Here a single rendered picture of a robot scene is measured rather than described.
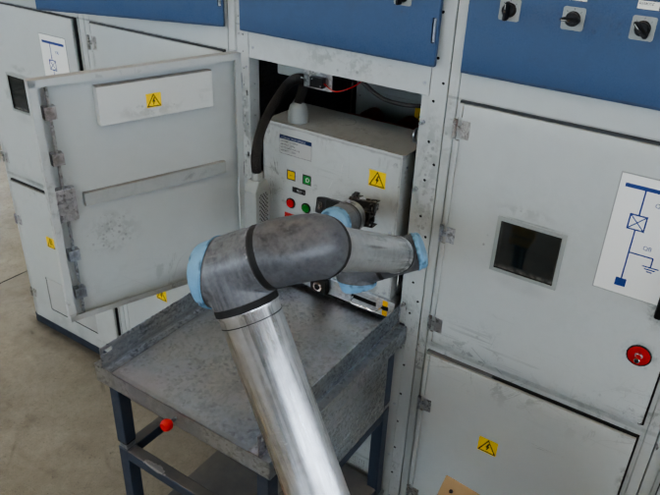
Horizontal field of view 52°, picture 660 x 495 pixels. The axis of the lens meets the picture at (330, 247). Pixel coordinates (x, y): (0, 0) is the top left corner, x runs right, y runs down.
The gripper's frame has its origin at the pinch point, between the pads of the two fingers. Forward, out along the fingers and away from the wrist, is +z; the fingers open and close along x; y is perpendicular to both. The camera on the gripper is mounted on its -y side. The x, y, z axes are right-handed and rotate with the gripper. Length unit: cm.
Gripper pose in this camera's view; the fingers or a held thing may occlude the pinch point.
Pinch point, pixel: (361, 203)
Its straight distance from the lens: 199.2
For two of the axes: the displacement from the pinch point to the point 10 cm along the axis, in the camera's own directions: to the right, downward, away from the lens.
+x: 1.1, -9.6, -2.6
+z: 3.0, -2.1, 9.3
